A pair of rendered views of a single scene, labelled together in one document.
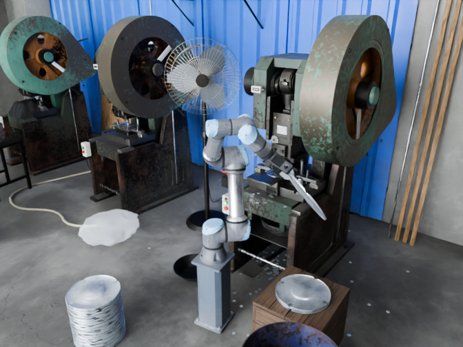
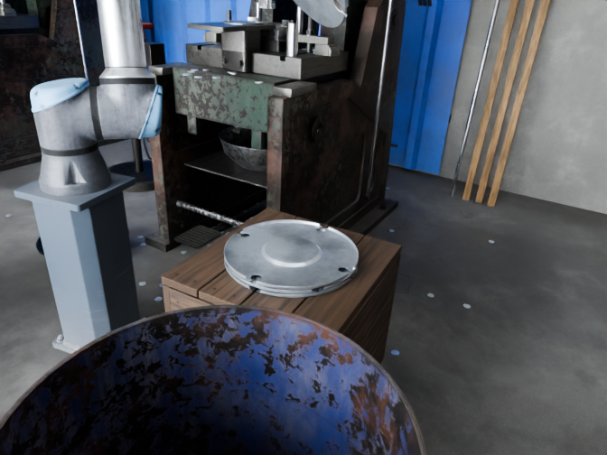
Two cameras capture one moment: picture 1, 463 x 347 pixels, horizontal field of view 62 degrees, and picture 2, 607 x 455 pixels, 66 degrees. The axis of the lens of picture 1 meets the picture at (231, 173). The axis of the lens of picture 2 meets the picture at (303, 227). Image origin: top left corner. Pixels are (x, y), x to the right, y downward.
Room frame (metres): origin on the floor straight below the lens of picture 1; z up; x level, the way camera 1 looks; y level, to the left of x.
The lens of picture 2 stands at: (0.80, -0.27, 0.87)
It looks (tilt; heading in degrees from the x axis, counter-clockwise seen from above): 27 degrees down; 351
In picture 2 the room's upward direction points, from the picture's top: 3 degrees clockwise
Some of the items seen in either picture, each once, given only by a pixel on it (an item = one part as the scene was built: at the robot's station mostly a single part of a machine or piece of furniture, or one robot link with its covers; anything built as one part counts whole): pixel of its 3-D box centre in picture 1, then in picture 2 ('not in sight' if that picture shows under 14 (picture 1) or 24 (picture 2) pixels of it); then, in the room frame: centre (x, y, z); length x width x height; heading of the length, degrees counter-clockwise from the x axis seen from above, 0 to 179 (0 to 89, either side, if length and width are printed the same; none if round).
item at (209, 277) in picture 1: (213, 289); (92, 265); (1.87, 0.10, 0.23); 0.19 x 0.19 x 0.45; 62
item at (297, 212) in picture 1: (327, 215); (351, 130); (2.37, -0.67, 0.45); 0.92 x 0.12 x 0.90; 141
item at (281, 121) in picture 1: (285, 132); not in sight; (2.40, -0.35, 1.04); 0.17 x 0.15 x 0.30; 141
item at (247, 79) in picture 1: (260, 84); not in sight; (2.60, -0.19, 1.31); 0.22 x 0.12 x 0.22; 141
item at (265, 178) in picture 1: (271, 184); (233, 46); (2.29, -0.26, 0.72); 0.25 x 0.14 x 0.14; 141
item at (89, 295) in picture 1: (93, 291); not in sight; (1.74, 0.77, 0.31); 0.29 x 0.29 x 0.01
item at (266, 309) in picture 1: (300, 320); (288, 322); (1.67, -0.38, 0.18); 0.40 x 0.38 x 0.35; 144
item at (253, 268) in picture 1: (271, 257); (243, 217); (2.33, -0.29, 0.14); 0.59 x 0.10 x 0.05; 141
